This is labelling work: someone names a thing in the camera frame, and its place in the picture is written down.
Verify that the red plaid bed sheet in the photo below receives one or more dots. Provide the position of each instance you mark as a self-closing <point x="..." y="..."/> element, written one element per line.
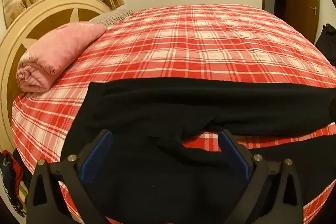
<point x="197" y="43"/>

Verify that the pile of colourful clothes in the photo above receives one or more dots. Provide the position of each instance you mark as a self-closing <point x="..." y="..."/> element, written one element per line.
<point x="11" y="182"/>

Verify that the black bag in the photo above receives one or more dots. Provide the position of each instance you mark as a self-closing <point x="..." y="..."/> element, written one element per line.
<point x="326" y="43"/>

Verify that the cream round headboard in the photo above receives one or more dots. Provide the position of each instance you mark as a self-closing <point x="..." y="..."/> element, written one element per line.
<point x="15" y="43"/>

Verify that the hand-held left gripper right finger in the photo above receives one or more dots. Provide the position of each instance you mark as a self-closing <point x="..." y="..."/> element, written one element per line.
<point x="234" y="155"/>

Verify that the pink rolled blanket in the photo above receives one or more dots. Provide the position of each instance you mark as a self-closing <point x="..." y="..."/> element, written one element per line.
<point x="55" y="53"/>

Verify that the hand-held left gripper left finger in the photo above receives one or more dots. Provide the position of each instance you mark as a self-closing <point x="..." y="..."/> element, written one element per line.
<point x="95" y="155"/>

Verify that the grey fringed blanket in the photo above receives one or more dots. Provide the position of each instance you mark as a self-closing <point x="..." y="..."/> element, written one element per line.
<point x="113" y="16"/>

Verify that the black pants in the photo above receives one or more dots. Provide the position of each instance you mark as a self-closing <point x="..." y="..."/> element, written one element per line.
<point x="157" y="113"/>

